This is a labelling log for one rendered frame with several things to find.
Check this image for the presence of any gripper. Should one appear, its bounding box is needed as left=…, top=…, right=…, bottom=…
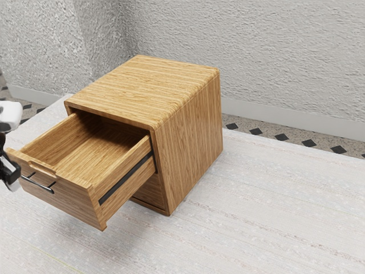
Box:
left=0, top=131, right=22, bottom=193

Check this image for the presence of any open wooden drawer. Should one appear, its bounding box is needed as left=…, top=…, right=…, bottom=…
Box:
left=5, top=112, right=158, bottom=231

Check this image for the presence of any wooden cabinet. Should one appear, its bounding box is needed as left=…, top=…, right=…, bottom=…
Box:
left=64, top=54, right=224, bottom=217

